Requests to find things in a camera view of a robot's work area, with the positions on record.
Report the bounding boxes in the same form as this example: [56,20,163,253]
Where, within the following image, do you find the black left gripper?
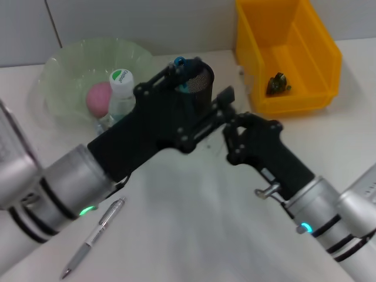
[87,58,236,185]

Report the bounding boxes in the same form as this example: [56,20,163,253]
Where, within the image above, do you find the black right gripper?
[223,113,315,201]

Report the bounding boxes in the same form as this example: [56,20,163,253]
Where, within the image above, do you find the blue and teal scissors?
[169,56,192,93]

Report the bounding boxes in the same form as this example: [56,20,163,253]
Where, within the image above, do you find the clear green-label water bottle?
[93,69,137,136]

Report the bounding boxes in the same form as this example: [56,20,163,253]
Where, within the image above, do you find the pink toy peach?
[86,82,113,118]

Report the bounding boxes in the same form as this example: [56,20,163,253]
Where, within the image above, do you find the black mesh pen holder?
[174,58,215,118]

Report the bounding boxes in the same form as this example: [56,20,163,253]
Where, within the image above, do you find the translucent green fruit plate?
[29,36,155,124]

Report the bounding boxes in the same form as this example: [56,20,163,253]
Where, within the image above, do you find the silver retractable pen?
[60,197,127,279]

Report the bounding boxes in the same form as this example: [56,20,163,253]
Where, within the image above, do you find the silver plug connector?
[254,183,280,199]

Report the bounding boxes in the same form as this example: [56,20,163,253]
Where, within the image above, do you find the yellow plastic storage bin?
[234,0,343,115]

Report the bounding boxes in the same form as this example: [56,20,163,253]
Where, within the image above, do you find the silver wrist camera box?
[0,99,41,174]

